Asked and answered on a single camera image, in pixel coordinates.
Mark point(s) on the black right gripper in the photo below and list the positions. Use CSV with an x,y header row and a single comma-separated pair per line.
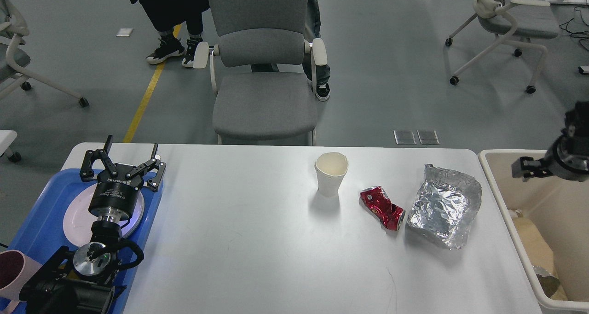
x,y
567,158

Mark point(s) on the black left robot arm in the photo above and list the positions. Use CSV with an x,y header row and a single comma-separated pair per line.
x,y
83,280

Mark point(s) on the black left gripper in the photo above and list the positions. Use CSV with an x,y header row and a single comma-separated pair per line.
x,y
115,194

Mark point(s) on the crushed red can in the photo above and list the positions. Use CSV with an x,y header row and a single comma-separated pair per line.
x,y
378,202

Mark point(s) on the pink plate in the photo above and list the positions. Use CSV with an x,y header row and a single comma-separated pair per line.
x,y
78,220

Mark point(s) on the aluminium foil sheet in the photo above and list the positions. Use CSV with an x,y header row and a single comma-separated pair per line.
x,y
445,207

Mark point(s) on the person in black clothes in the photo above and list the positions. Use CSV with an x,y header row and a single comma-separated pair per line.
x,y
164,15

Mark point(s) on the pink mug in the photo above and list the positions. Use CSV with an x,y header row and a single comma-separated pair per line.
x,y
16,269

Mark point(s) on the floor outlet plate left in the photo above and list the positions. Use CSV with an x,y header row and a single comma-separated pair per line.
x,y
404,137

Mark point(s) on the foil with brown napkin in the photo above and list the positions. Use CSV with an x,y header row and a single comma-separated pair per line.
x,y
549,283

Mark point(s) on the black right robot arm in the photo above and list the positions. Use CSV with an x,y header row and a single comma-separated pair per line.
x,y
576,123

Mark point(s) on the floor outlet plate right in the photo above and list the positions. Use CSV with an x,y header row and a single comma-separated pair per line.
x,y
428,137

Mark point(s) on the floor outlet plate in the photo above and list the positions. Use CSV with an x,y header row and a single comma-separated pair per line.
x,y
428,137
404,137

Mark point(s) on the white chair background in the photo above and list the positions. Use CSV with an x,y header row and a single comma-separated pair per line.
x,y
13,60
514,23

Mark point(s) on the beige plastic bin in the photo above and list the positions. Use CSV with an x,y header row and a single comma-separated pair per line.
x,y
559,209

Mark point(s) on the white chair right background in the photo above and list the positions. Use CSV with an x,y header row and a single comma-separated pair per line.
x,y
514,23

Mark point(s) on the white chair left background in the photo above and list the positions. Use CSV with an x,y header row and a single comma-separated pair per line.
x,y
13,60

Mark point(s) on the grey office chair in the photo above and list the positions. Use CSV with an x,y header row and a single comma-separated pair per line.
x,y
262,105

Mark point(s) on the white paper cup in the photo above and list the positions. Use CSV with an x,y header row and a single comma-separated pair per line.
x,y
330,167

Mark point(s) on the brown paper bag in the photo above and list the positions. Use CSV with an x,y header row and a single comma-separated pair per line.
x,y
537,249

